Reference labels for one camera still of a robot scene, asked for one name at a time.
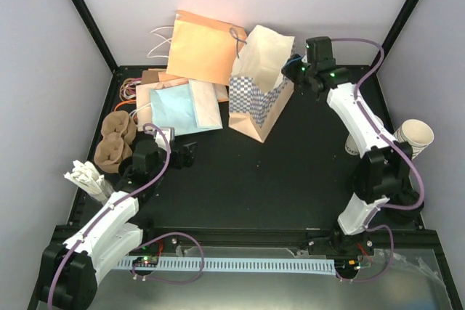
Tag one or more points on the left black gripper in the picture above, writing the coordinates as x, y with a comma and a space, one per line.
188, 157

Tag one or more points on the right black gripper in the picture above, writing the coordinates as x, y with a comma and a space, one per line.
289, 71

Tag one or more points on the blue checkered paper bag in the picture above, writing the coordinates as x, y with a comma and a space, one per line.
258, 91

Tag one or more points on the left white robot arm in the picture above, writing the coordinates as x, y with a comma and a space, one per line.
71, 271

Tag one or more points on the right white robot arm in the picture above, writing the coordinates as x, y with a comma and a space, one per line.
381, 178

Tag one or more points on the white paper bag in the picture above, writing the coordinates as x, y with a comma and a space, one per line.
205, 105

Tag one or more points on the light blue paper bag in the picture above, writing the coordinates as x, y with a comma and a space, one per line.
173, 107

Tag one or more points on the brown pulp cup carrier stack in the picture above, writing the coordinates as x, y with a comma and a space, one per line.
118, 132

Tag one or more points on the beige kraft paper bag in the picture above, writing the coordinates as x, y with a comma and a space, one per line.
143, 90

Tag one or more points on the brown flat paper bag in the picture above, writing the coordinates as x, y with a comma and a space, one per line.
154, 76

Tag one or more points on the orange paper bag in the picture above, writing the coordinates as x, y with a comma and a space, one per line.
204, 49

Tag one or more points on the short stack paper cups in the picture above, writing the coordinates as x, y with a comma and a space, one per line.
350, 146

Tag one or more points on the tall stack paper cups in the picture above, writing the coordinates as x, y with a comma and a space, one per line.
416, 133

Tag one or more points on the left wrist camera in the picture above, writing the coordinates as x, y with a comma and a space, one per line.
165, 132

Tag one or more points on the light blue cable duct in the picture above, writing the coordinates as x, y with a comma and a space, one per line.
235, 265

